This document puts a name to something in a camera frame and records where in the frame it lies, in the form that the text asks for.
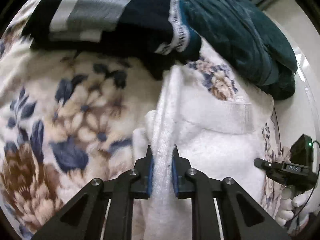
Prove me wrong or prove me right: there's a white knit sweater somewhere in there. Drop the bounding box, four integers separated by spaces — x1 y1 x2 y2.
133 66 273 239

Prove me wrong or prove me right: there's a white gloved right hand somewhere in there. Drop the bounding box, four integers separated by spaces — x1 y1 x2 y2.
275 186 318 229

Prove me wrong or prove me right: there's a floral fleece blanket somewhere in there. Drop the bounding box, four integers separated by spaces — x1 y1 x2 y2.
0 0 291 240

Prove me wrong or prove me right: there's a dark teal plush garment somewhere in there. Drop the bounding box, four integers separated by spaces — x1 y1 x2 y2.
181 0 297 100

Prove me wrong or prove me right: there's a navy striped folded garment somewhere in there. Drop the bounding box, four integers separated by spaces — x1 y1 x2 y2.
21 0 202 81

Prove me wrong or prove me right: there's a black thin cable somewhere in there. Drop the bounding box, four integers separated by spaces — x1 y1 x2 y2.
272 104 320 221

